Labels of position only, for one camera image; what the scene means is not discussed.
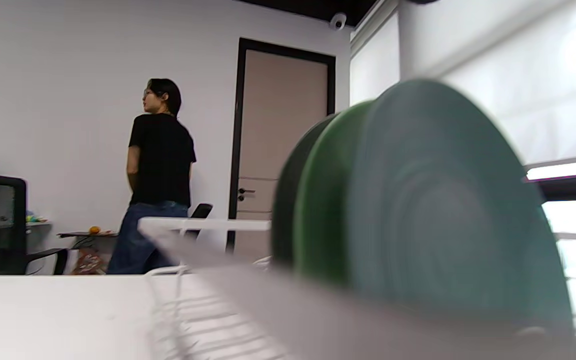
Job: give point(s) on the grey plate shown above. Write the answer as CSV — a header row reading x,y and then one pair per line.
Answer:
x,y
283,210

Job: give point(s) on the light green plate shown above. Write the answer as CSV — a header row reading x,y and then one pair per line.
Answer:
x,y
318,210

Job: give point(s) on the teal plate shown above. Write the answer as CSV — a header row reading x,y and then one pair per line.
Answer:
x,y
443,210

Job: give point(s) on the brown door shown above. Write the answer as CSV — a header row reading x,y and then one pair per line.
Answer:
x,y
283,125

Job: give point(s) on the orange fruit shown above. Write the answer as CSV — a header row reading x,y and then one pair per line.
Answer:
x,y
94,230

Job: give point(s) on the white office desk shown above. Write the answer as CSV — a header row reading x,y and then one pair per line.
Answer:
x,y
38,224

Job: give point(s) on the white roller blind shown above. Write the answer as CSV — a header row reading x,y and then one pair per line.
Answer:
x,y
543,75

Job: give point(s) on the white dome security camera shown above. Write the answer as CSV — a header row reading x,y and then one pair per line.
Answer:
x,y
338,21

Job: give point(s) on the black window frame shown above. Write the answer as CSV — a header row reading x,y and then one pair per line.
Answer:
x,y
573,187

